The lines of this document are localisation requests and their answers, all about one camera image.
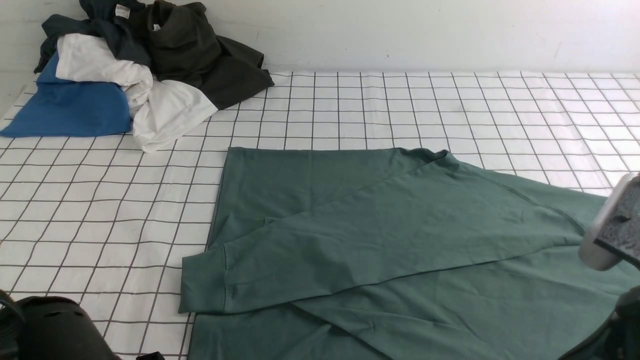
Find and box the green long-sleeve top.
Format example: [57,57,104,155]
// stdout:
[179,147,639,360]

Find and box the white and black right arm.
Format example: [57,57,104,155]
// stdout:
[561,173,640,360]

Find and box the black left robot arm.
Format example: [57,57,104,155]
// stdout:
[0,291,121,360]

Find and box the white garment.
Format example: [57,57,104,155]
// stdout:
[55,33,218,153]

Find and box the dark olive green garment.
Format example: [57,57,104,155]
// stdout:
[129,0,274,110]

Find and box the white grid-pattern tablecloth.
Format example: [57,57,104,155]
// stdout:
[0,71,639,360]

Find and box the dark navy garment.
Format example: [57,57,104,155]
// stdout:
[33,0,152,74]

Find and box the blue garment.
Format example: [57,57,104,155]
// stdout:
[1,54,131,138]

